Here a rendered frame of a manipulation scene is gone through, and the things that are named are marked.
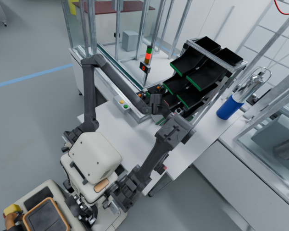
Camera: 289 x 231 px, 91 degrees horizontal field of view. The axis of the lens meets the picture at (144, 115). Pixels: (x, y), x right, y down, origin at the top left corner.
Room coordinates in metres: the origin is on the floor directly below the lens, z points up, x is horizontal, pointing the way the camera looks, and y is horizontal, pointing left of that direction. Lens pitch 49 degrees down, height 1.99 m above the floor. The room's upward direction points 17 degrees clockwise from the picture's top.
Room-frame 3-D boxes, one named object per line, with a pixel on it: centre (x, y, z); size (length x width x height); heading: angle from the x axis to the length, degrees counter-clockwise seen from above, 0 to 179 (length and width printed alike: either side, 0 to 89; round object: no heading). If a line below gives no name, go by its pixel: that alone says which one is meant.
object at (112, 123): (0.77, 0.03, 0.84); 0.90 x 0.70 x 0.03; 59
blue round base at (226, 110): (1.34, -0.91, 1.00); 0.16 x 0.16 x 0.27
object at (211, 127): (1.43, -0.21, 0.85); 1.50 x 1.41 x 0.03; 52
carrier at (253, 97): (1.67, -1.37, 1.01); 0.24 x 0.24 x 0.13; 52
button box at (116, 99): (0.96, 0.26, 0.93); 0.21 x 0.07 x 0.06; 52
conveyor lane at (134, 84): (1.28, 0.28, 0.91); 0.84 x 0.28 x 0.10; 52
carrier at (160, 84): (1.28, -0.10, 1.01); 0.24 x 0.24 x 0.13; 52
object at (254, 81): (1.34, -0.91, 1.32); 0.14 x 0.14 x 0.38
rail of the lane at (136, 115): (1.12, 0.37, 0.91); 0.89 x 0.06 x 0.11; 52
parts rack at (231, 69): (0.95, -0.31, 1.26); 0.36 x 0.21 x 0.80; 52
